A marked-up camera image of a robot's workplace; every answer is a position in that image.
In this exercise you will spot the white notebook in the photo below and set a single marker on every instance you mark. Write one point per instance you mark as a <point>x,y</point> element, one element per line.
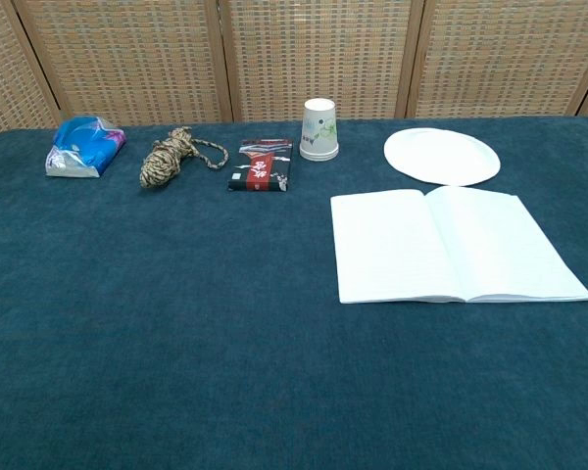
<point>421,245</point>

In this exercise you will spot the black red printed box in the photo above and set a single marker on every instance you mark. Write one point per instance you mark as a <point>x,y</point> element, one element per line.
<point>262,169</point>

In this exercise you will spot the blue plastic tissue pack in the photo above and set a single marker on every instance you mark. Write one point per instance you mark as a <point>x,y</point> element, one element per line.
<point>85,144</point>

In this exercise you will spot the white paper cup floral print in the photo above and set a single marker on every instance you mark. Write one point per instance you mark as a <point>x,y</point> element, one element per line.
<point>318,129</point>

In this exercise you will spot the dark teal table cloth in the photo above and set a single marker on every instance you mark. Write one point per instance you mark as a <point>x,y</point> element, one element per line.
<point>176,318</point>

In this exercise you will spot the white paper plate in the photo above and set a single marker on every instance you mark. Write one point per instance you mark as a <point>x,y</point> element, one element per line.
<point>438,156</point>

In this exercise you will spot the woven bamboo folding screen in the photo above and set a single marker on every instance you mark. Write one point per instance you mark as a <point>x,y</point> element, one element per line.
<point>294,54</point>

